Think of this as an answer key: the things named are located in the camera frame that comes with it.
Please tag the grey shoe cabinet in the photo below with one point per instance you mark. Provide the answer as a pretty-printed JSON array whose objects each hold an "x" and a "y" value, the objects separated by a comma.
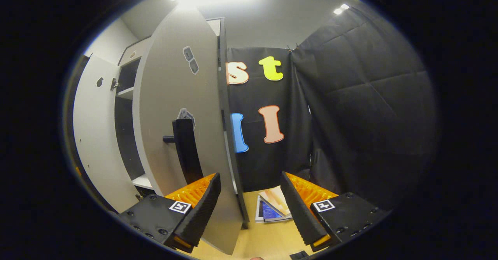
[{"x": 126, "y": 135}]

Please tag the stack of books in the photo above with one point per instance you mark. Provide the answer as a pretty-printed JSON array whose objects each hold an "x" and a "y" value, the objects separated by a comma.
[{"x": 274, "y": 207}]

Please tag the grey shoe cabinet door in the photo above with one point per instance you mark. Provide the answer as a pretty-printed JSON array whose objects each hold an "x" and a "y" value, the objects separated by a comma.
[
  {"x": 95, "y": 135},
  {"x": 171, "y": 88}
]

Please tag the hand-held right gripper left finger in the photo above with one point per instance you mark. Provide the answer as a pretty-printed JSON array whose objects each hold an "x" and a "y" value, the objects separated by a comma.
[{"x": 204, "y": 213}]

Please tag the small ceiling light panel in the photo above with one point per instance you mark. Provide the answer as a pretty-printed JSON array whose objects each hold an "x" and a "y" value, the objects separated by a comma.
[{"x": 341, "y": 9}]

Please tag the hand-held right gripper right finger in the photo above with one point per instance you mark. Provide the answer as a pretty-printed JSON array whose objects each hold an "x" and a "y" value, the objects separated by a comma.
[{"x": 297, "y": 213}]

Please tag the metal door hinge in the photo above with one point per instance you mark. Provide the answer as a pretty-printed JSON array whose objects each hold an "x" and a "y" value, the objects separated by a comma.
[
  {"x": 139, "y": 197},
  {"x": 114, "y": 84}
]

